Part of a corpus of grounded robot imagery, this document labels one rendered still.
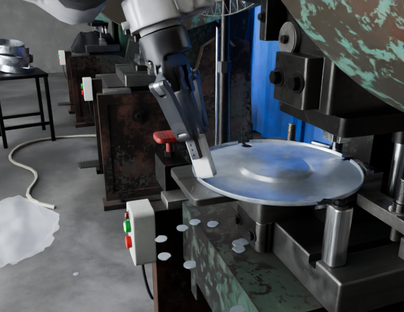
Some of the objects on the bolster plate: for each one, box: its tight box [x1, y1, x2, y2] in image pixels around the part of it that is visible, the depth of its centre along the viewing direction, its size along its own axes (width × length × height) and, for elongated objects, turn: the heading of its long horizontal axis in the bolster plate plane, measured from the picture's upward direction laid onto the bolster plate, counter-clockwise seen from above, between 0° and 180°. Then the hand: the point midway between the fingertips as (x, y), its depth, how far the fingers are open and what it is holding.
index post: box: [320, 199, 353, 267], centre depth 58 cm, size 3×3×10 cm
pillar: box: [386, 143, 404, 199], centre depth 70 cm, size 2×2×14 cm
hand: (201, 156), depth 67 cm, fingers closed
